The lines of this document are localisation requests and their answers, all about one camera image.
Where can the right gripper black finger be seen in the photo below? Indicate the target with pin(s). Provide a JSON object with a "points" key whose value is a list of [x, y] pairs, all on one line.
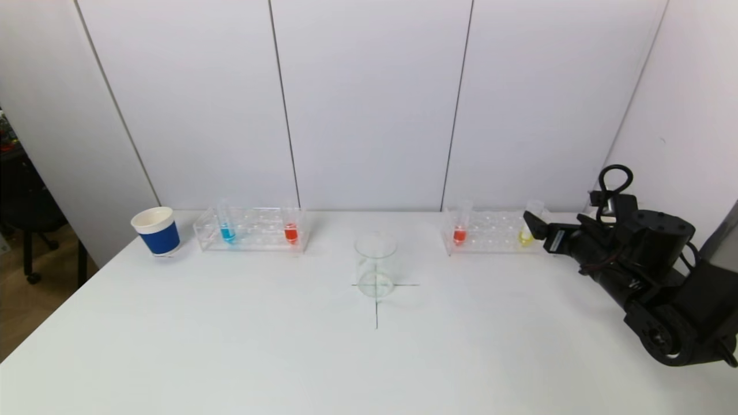
{"points": [[536, 227]]}

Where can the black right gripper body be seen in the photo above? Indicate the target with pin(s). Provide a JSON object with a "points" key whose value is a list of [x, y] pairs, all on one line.
{"points": [[556, 240]]}

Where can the test tube with yellow pigment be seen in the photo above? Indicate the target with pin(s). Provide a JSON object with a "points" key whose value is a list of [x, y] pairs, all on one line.
{"points": [[525, 237]]}

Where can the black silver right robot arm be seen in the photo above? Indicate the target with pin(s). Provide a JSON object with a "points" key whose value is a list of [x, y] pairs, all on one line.
{"points": [[657, 236]]}

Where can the clear acrylic test tube rack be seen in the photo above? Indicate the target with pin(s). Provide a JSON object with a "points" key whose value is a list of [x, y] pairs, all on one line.
{"points": [[496, 236], [259, 239]]}

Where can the test tube with red liquid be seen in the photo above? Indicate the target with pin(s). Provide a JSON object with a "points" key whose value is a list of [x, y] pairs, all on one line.
{"points": [[459, 235], [291, 233]]}

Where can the clear glass beaker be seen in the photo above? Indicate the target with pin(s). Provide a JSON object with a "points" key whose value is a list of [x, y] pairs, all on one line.
{"points": [[375, 271]]}

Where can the test tube with blue liquid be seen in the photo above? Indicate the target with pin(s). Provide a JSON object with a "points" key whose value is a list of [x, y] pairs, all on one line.
{"points": [[228, 233]]}

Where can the blue white paper cup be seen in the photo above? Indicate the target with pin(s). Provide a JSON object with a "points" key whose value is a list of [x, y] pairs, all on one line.
{"points": [[161, 239]]}

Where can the black metal leg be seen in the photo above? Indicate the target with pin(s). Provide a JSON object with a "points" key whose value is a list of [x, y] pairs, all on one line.
{"points": [[82, 265]]}

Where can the black office chair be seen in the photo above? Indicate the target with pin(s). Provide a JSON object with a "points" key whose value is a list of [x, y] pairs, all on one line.
{"points": [[29, 213]]}

